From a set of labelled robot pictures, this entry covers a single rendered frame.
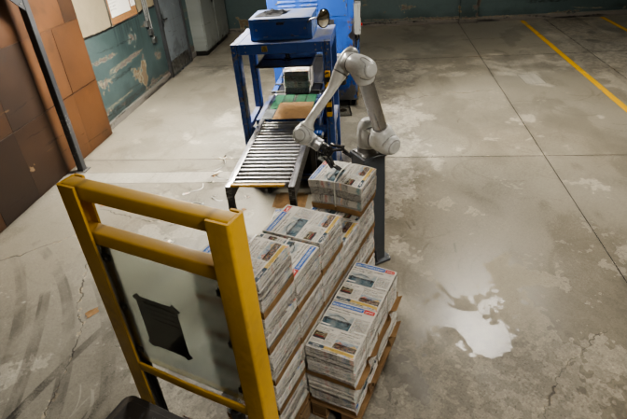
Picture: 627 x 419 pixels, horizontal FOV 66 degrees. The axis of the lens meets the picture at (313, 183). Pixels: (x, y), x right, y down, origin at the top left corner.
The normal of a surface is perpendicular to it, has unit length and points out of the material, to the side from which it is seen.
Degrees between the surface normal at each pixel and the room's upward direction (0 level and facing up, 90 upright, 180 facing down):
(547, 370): 0
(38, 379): 0
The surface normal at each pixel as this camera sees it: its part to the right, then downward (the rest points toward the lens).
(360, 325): -0.08, -0.86
